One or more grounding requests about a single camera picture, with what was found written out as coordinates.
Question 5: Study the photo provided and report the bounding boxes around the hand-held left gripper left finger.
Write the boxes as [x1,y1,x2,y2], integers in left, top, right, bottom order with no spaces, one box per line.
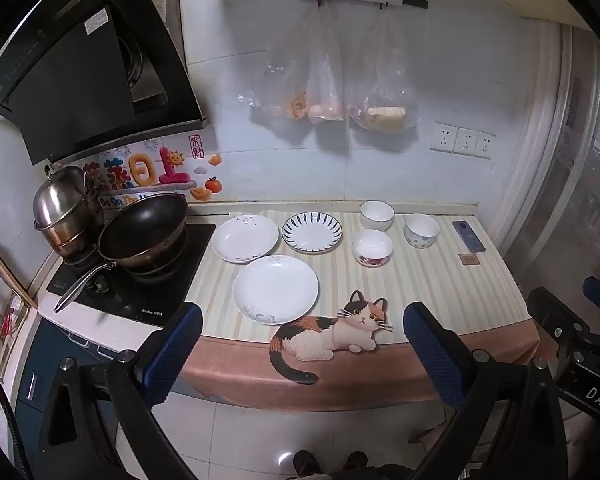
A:
[37,302,204,480]

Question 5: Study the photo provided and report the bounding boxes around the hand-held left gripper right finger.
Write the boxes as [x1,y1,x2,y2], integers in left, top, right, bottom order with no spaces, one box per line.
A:
[402,301,568,480]

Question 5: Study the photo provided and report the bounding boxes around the large white plate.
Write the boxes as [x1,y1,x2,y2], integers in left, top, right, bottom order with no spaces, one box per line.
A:
[231,255,320,325]

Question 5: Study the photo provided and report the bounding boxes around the white bowl with red flowers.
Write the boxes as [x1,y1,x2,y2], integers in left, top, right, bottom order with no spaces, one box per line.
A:
[352,229,394,267]

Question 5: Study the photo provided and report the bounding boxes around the white bowl with blue dots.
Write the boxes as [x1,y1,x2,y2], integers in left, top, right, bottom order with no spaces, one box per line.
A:
[404,213,441,249]

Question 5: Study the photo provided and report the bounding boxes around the white plate with floral rim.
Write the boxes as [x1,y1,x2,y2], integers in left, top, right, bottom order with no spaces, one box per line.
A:
[211,213,280,263]

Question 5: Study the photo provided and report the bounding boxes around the white bowl with dark rim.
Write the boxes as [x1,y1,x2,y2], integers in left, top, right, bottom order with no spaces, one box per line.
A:
[359,200,396,232]

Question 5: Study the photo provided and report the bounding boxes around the white plate with dark stripes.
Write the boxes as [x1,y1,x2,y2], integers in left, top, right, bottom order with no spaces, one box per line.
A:
[281,211,343,253]

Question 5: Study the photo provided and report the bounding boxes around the striped cat print table mat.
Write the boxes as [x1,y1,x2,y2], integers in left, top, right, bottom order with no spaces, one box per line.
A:
[172,207,541,413]

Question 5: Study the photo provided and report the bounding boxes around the black glass gas stove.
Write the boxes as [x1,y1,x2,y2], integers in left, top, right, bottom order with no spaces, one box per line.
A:
[46,222,217,321]

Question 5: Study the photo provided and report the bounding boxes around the silver refrigerator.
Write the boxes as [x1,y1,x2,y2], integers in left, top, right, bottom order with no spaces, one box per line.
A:
[500,25,600,311]

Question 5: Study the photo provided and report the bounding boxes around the blue smartphone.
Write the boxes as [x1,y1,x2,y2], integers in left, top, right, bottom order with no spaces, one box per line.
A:
[451,220,487,254]

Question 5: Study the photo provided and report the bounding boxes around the blue kitchen cabinet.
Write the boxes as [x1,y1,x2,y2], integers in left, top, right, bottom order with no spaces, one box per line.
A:
[10,317,121,461]

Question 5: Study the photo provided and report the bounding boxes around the person's left shoe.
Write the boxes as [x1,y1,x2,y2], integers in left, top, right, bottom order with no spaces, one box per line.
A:
[292,450,323,476]

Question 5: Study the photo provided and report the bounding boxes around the stainless steel pot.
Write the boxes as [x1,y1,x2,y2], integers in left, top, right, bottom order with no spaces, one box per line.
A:
[32,164,106,256]

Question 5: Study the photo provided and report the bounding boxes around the clear plastic bag beige block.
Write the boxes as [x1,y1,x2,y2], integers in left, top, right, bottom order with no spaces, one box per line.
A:
[347,10,421,133]

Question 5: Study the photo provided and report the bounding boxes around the clear plastic bag orange contents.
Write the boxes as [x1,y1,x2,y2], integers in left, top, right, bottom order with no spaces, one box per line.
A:
[237,7,313,121]

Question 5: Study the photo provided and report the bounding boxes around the clear plastic bag with eggs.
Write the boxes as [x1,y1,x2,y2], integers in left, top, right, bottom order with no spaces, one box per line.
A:
[305,7,346,125]

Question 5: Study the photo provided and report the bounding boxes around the black range hood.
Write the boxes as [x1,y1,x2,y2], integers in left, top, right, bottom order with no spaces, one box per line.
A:
[0,0,210,166]

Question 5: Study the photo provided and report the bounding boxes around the black wok with steel handle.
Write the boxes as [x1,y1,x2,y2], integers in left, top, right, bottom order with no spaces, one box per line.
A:
[54,192,190,313]

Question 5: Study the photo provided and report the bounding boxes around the colourful wall stickers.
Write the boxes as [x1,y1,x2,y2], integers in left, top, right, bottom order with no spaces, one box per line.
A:
[82,132,226,208]

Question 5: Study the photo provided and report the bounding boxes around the white wall socket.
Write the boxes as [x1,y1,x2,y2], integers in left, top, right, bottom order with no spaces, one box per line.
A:
[429,121,458,153]
[476,131,497,160]
[453,126,481,157]

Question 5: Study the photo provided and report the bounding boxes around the wooden frame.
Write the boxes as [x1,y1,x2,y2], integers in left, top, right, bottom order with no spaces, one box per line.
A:
[0,232,38,381]

